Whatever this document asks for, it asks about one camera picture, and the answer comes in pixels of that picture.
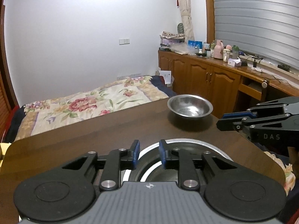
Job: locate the clear plastic bags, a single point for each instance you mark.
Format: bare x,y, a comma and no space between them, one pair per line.
181,49

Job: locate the white tissue box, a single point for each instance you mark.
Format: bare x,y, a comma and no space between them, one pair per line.
234,62

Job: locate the blue box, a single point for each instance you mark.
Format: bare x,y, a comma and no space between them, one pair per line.
195,43

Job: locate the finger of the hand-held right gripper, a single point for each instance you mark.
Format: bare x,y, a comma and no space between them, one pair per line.
225,124
236,115

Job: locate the dark clothes pile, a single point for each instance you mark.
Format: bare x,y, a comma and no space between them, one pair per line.
11,123

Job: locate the small steel bowl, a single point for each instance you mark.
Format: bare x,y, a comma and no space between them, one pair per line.
190,107

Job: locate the large steel bowl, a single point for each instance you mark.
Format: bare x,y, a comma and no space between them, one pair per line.
149,168

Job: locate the folded patterned fabric pile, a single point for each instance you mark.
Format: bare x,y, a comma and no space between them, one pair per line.
171,36

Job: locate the white paper box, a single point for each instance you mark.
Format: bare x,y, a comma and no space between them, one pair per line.
167,75

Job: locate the black charger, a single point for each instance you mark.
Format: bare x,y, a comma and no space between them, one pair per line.
254,64

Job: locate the wall outlet strip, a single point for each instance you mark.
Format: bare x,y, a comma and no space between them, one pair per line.
129,76

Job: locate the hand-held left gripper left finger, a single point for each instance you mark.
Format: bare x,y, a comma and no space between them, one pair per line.
135,154

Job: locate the wooden cabinet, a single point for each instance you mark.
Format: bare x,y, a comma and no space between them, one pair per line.
198,74

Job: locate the pink thermos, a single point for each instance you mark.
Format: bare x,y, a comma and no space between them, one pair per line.
218,49

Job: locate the beige curtain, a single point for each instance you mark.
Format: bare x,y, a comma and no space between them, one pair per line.
186,11

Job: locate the floral cloth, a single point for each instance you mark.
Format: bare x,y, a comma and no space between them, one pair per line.
286,171

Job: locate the white wall switch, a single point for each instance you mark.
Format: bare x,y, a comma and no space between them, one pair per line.
124,41

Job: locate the grey window blind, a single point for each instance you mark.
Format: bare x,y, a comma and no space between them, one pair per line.
254,16

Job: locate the white power strip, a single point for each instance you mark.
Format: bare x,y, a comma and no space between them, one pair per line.
257,69

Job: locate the dark blue bedding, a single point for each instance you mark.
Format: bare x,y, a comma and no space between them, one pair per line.
161,82

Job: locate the floral bed blanket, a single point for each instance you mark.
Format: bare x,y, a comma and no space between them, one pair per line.
81,102

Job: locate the white round knob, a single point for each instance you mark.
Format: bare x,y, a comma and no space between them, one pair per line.
264,84

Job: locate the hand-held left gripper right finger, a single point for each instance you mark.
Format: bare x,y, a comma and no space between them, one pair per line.
162,155

